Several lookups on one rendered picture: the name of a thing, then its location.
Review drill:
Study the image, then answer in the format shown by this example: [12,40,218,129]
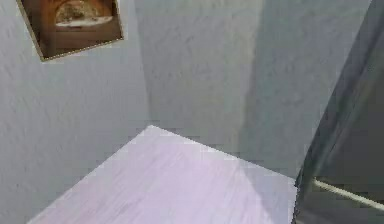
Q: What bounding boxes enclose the dark grey fridge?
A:
[291,0,384,224]

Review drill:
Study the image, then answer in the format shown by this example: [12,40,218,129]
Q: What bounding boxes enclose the brown framed wall picture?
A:
[15,0,125,63]

